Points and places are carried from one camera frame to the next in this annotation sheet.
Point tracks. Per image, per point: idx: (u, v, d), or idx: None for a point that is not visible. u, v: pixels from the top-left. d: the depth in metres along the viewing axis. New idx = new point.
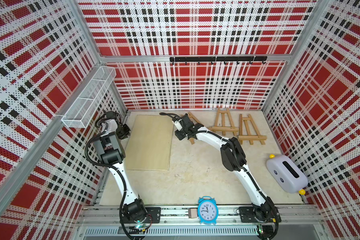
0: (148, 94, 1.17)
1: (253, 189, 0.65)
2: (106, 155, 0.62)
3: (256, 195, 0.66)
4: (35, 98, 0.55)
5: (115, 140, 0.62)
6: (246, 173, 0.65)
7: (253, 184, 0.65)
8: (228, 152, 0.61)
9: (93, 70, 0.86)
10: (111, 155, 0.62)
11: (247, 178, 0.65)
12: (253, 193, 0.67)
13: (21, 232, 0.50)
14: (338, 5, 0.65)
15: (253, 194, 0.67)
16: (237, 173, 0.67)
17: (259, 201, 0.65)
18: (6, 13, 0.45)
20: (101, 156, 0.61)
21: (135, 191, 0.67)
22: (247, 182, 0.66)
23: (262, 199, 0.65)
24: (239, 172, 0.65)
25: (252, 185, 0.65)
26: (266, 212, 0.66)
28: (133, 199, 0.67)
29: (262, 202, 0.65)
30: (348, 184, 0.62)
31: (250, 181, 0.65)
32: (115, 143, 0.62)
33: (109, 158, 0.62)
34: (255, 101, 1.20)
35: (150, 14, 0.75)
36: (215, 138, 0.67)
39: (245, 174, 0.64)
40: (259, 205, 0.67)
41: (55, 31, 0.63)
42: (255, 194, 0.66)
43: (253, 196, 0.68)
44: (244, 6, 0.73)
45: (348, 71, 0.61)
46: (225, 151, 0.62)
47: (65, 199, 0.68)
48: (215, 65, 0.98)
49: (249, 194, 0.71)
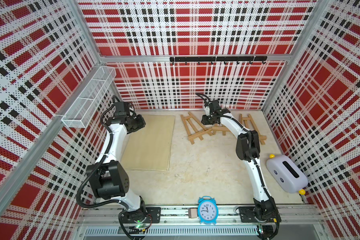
0: (148, 94, 1.17)
1: (258, 185, 0.67)
2: (102, 192, 0.46)
3: (260, 190, 0.67)
4: (35, 98, 0.55)
5: (117, 175, 0.45)
6: (255, 166, 0.67)
7: (259, 180, 0.67)
8: (244, 142, 0.64)
9: (93, 70, 0.86)
10: (112, 192, 0.47)
11: (254, 171, 0.67)
12: (257, 188, 0.68)
13: (21, 232, 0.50)
14: (338, 5, 0.65)
15: (258, 189, 0.68)
16: (246, 163, 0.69)
17: (262, 197, 0.66)
18: (6, 13, 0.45)
20: (97, 191, 0.46)
21: (137, 200, 0.63)
22: (254, 175, 0.67)
23: (264, 196, 0.66)
24: (248, 163, 0.68)
25: (258, 180, 0.67)
26: (265, 210, 0.66)
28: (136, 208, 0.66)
29: (263, 199, 0.66)
30: (347, 184, 0.62)
31: (257, 175, 0.67)
32: (117, 178, 0.45)
33: (109, 194, 0.48)
34: (255, 101, 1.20)
35: (150, 14, 0.75)
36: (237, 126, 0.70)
39: (253, 167, 0.67)
40: (260, 201, 0.67)
41: (55, 31, 0.63)
42: (259, 190, 0.67)
43: (256, 191, 0.69)
44: (244, 6, 0.73)
45: (348, 71, 0.61)
46: (241, 140, 0.65)
47: (65, 199, 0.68)
48: (215, 65, 0.98)
49: (253, 188, 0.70)
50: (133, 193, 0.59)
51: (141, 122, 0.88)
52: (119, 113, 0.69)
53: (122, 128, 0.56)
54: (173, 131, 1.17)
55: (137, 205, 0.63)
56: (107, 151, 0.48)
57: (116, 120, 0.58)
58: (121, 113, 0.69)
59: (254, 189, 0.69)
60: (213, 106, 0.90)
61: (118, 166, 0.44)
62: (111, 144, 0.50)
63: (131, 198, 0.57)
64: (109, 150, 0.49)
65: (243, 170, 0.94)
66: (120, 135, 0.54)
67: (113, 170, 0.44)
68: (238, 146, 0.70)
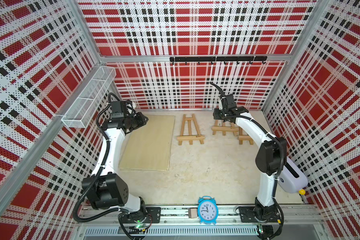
0: (148, 94, 1.17)
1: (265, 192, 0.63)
2: (101, 203, 0.45)
3: (267, 198, 0.63)
4: (35, 98, 0.55)
5: (116, 188, 0.43)
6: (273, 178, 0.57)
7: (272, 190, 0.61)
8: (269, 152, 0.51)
9: (93, 70, 0.86)
10: (111, 203, 0.45)
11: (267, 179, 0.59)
12: (265, 194, 0.64)
13: (21, 232, 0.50)
14: (338, 5, 0.65)
15: (263, 195, 0.65)
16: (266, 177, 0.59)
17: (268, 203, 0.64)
18: (6, 13, 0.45)
20: (95, 203, 0.44)
21: (137, 203, 0.63)
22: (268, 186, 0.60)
23: (269, 202, 0.64)
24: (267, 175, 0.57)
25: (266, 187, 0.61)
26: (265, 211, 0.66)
28: (137, 208, 0.64)
29: (267, 205, 0.65)
30: (347, 184, 0.62)
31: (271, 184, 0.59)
32: (115, 191, 0.43)
33: (108, 205, 0.46)
34: (255, 100, 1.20)
35: (150, 14, 0.75)
36: (259, 131, 0.57)
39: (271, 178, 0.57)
40: (263, 205, 0.66)
41: (55, 31, 0.63)
42: (264, 196, 0.64)
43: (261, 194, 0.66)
44: (243, 6, 0.73)
45: (348, 71, 0.61)
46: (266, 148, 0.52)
47: (65, 199, 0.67)
48: (215, 65, 0.98)
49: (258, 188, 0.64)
50: (133, 196, 0.59)
51: (141, 120, 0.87)
52: (116, 114, 0.61)
53: (120, 132, 0.53)
54: (173, 131, 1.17)
55: (137, 208, 0.64)
56: (104, 162, 0.45)
57: (113, 123, 0.54)
58: (118, 115, 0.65)
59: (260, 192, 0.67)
60: (227, 102, 0.74)
61: (116, 179, 0.42)
62: (108, 152, 0.47)
63: (131, 202, 0.56)
64: (105, 160, 0.45)
65: (243, 170, 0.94)
66: (118, 141, 0.50)
67: (112, 183, 0.42)
68: (260, 156, 0.56)
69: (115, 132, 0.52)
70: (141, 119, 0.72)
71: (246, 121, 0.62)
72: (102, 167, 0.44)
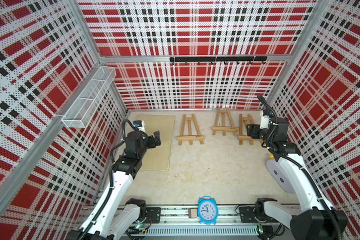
0: (148, 94, 1.17)
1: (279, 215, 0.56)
2: None
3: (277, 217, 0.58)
4: (35, 98, 0.55)
5: None
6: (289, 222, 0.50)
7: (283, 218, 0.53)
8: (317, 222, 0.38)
9: (93, 70, 0.86)
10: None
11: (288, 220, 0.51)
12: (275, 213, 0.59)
13: (21, 232, 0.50)
14: (338, 5, 0.65)
15: (274, 214, 0.59)
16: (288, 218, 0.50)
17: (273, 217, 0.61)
18: (6, 13, 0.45)
20: None
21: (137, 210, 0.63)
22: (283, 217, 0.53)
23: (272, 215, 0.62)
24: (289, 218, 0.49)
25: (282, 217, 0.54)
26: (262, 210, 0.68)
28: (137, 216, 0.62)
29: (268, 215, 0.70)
30: (348, 184, 0.62)
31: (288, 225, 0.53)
32: None
33: None
34: (255, 100, 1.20)
35: (150, 14, 0.75)
36: (308, 190, 0.43)
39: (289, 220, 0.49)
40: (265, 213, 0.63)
41: (55, 31, 0.63)
42: (275, 215, 0.59)
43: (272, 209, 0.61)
44: (244, 6, 0.73)
45: (348, 71, 0.61)
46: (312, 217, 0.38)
47: (65, 200, 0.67)
48: (215, 65, 0.98)
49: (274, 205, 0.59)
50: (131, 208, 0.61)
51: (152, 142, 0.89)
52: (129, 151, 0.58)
53: (127, 179, 0.50)
54: (173, 130, 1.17)
55: (137, 216, 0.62)
56: (96, 217, 0.41)
57: (125, 165, 0.53)
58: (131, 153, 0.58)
59: (276, 204, 0.59)
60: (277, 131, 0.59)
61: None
62: (106, 203, 0.44)
63: (125, 224, 0.54)
64: (99, 213, 0.42)
65: (243, 170, 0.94)
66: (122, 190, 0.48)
67: None
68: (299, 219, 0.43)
69: (122, 179, 0.49)
70: (153, 142, 0.71)
71: (294, 167, 0.48)
72: (92, 222, 0.40)
